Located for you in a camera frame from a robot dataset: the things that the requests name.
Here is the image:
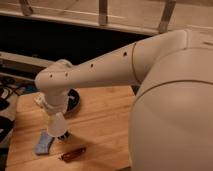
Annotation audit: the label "white conical gripper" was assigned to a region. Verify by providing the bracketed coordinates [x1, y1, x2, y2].
[47, 112, 68, 137]

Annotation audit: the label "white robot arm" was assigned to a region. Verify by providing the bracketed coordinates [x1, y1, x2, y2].
[35, 29, 213, 171]

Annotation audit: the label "blue eraser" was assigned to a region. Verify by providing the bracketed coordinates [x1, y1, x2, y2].
[34, 132, 54, 155]

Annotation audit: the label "red brown pocket knife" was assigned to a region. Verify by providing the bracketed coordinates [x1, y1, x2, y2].
[59, 147, 86, 163]

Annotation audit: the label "metal chair leg middle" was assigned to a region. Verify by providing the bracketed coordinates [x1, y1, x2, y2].
[99, 0, 108, 26]

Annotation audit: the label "metal chair leg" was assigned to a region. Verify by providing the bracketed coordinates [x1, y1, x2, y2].
[158, 0, 176, 33]
[99, 0, 108, 26]

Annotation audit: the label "metal chair leg right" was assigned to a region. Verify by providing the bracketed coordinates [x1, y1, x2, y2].
[158, 0, 176, 33]

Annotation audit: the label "black cables at left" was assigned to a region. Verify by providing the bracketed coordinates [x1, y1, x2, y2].
[0, 75, 21, 144]

